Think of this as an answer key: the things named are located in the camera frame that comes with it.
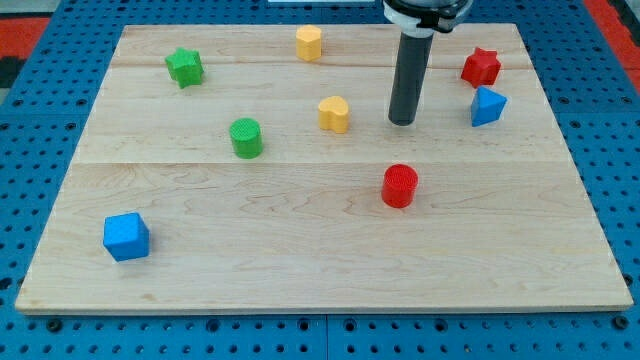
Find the blue cube block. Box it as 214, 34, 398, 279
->
103, 212, 150, 262

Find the red cylinder block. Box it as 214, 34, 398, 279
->
381, 164, 419, 208

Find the red star block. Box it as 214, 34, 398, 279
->
460, 47, 501, 88

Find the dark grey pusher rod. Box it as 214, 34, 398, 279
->
388, 33, 433, 126

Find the yellow hexagon block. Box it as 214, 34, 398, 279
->
296, 25, 322, 61

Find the green star block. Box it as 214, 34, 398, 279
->
165, 48, 204, 89

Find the yellow heart block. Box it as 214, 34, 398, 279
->
318, 96, 350, 134

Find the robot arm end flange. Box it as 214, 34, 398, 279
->
382, 0, 474, 38

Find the green cylinder block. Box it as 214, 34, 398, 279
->
229, 118, 263, 159

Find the blue triangle block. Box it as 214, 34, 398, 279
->
470, 86, 507, 127

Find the light wooden board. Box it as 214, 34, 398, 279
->
15, 24, 633, 315

